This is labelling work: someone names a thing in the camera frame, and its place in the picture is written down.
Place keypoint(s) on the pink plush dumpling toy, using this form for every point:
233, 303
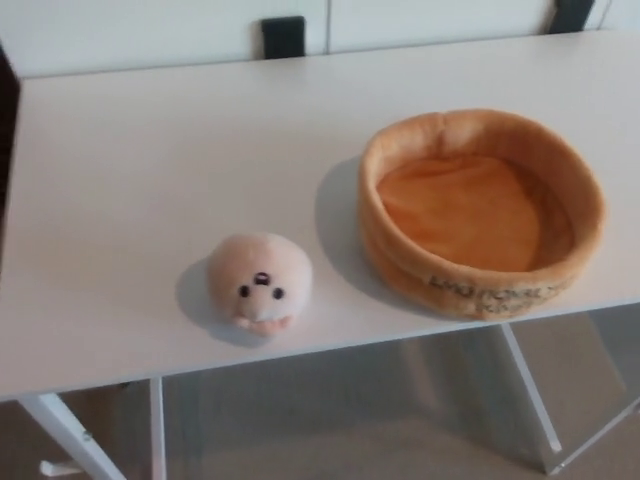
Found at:
260, 270

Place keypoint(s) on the orange plush round basket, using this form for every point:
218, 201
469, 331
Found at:
450, 215

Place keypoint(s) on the white cabinet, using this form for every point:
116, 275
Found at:
150, 30

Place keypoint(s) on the dark brown panel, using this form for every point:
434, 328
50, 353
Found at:
7, 150

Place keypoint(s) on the black rectangular bracket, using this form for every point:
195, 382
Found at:
283, 36
580, 16

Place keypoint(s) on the white right table leg frame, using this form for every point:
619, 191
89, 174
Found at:
530, 385

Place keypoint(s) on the white table leg frame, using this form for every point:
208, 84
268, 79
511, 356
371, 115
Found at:
530, 385
65, 425

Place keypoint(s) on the white left table leg frame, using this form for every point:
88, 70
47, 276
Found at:
65, 425

